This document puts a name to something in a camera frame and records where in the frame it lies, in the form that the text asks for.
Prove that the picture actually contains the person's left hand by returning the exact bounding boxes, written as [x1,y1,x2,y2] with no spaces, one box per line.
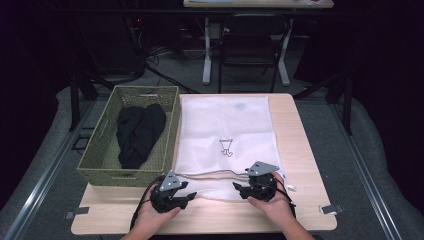
[133,190,183,235]

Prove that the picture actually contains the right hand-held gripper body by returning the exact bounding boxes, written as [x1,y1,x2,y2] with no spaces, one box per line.
[245,161,280,203]

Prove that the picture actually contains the black metal stand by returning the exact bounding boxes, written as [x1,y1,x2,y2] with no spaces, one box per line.
[67,70,116,133]
[292,70,355,136]

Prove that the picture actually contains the black cloth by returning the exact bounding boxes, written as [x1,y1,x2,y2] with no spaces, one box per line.
[115,102,167,170]

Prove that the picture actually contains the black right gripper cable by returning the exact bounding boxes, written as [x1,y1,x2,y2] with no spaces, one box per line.
[273,175,298,218]

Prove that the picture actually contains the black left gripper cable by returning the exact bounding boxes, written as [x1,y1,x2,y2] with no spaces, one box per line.
[129,174,166,232]

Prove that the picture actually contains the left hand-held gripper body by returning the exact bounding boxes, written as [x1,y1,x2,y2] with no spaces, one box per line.
[150,169,184,214]

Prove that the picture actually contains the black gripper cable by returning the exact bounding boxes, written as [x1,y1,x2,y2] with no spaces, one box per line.
[273,175,298,218]
[129,174,166,232]

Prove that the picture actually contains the black floor bracket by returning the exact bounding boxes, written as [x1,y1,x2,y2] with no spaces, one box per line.
[70,126,94,152]

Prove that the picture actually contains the dark equipment with red light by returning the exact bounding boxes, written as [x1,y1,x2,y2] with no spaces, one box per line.
[66,13,148,77]

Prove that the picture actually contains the white mesh laundry bag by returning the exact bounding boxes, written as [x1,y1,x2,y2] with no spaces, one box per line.
[173,95,297,203]

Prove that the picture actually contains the grey table clip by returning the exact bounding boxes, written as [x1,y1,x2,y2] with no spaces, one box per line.
[64,206,91,221]
[318,203,345,216]

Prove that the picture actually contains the bundle of floor cables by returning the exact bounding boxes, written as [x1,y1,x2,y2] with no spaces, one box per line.
[143,42,202,95]

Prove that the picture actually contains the white-legged wooden desk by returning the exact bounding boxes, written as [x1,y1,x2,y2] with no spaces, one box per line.
[182,0,335,88]

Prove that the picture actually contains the black chair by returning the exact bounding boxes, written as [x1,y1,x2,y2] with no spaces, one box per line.
[217,13,292,95]

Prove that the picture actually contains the person's right hand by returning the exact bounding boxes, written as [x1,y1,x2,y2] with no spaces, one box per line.
[247,171,298,233]

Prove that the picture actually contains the metal floor rail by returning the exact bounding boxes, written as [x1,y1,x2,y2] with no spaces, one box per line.
[328,99,405,240]
[2,99,98,240]

